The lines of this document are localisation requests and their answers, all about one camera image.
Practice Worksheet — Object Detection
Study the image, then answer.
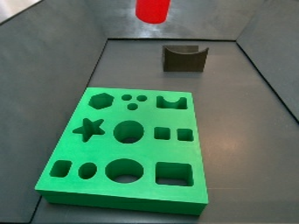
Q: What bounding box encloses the green foam shape board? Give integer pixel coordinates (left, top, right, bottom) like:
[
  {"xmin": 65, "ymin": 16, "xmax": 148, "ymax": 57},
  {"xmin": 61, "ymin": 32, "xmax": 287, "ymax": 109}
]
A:
[{"xmin": 34, "ymin": 87, "xmax": 208, "ymax": 215}]

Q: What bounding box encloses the black curved cradle block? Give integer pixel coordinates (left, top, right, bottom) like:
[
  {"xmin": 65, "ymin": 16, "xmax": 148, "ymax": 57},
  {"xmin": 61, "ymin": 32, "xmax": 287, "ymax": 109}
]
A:
[{"xmin": 162, "ymin": 45, "xmax": 209, "ymax": 73}]

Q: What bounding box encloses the red cylinder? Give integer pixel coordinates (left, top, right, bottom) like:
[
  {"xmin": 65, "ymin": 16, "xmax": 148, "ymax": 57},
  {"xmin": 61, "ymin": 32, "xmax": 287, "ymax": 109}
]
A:
[{"xmin": 134, "ymin": 0, "xmax": 171, "ymax": 24}]

